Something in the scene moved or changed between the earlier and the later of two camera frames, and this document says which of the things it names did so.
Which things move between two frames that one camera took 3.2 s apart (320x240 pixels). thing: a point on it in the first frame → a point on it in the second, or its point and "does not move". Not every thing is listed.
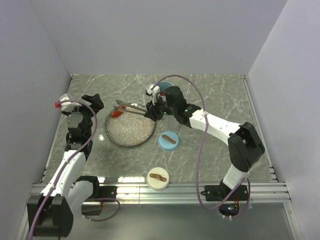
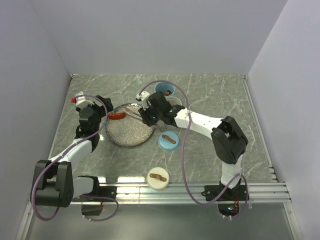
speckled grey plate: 129,129 does not move
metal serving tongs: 131,107 → 132,113
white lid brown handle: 158,179 does not move
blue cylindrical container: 163,85 does not move
